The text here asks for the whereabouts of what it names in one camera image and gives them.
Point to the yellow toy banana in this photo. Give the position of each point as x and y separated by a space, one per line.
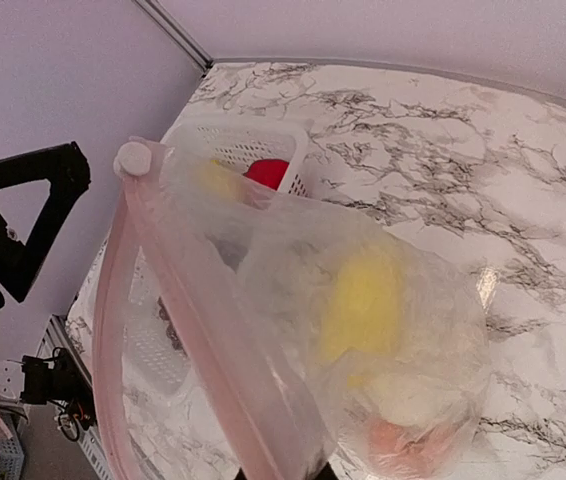
364 310

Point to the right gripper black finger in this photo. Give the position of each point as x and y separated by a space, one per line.
289 468

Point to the orange toy pumpkin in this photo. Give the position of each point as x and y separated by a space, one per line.
411 452

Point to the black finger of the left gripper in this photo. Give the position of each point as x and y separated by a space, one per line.
67 171

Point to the white plastic basket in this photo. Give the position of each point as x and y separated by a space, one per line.
189 244

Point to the red toy bell pepper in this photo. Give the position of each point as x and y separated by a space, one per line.
267 172

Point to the clear zip top bag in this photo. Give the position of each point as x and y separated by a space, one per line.
155 415

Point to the left aluminium frame post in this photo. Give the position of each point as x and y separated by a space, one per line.
157 12

